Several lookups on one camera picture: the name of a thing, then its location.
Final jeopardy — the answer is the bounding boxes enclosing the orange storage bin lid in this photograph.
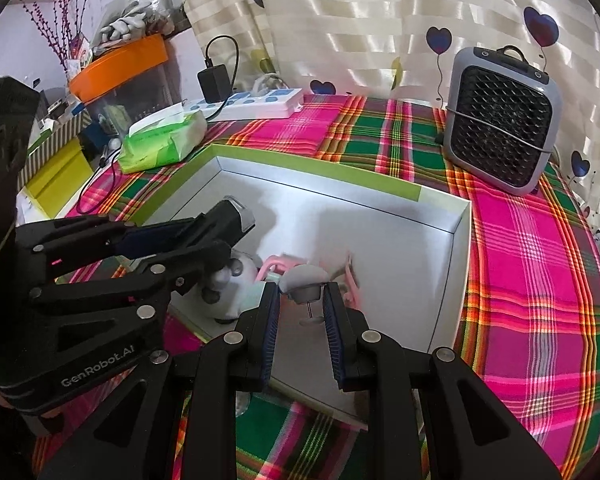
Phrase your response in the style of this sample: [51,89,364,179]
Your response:
[69,35,169,104]

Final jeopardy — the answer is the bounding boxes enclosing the pink green clip case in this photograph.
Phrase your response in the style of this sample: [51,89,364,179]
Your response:
[254,255,306,283]

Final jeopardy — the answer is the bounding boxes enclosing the white blue power strip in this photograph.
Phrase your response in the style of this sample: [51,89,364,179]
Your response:
[183,88,304,122]

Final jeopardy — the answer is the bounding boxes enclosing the clear plastic storage bin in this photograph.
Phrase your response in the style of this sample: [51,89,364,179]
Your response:
[86,65,181,136]

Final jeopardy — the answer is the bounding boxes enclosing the heart pattern curtain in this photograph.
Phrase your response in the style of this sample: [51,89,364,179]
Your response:
[184,0,600,229]

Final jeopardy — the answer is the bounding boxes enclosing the white mushroom shaped plug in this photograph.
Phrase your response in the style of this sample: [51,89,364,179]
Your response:
[278,263,329,325]

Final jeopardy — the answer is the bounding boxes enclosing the yellow box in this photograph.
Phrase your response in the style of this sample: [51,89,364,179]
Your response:
[24,138,93,218]

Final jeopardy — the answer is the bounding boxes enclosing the pink nail clipper case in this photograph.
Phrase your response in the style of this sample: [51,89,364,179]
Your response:
[330,252,361,310]

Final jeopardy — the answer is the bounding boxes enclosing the grey mini heater fan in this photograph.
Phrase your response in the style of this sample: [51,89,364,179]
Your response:
[442,46,562,196]

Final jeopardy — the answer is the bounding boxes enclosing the purple dried flower branches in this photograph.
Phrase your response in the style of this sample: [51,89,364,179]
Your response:
[17,0,88,80]

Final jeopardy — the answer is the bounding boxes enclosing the black cable on table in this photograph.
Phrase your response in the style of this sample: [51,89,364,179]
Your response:
[74,148,124,216]

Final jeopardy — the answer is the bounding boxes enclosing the black power adapter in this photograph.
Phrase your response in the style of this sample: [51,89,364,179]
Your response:
[197,64,233,104]

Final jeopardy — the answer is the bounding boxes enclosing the green white cardboard box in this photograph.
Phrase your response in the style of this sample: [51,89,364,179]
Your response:
[126,143,474,421]

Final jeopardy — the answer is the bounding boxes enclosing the white panda round gadget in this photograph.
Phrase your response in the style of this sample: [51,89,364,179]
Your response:
[196,250,259,324]

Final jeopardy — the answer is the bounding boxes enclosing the plaid tablecloth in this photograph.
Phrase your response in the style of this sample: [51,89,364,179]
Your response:
[32,93,600,480]

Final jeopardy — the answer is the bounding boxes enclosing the striped box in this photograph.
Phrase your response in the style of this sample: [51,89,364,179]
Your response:
[17,110,92,190]

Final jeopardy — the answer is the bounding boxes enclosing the green tissue pack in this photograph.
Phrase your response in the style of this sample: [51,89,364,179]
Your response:
[117,103,208,174]

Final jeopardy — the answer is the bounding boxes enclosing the black rectangular device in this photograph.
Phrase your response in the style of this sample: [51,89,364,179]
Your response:
[193,196,256,248]

